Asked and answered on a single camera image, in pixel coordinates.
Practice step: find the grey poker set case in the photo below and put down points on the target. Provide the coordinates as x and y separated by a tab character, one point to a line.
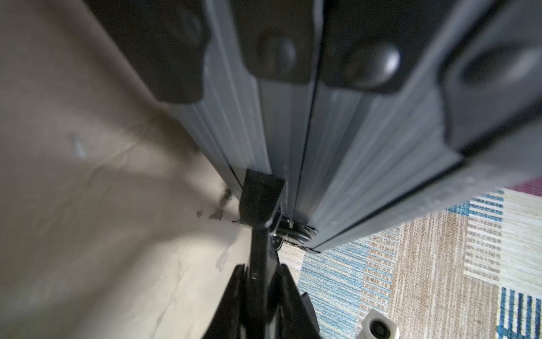
334	120

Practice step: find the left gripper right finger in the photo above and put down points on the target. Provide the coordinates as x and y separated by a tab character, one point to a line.
291	311

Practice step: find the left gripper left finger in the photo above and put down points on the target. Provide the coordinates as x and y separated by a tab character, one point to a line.
226	322

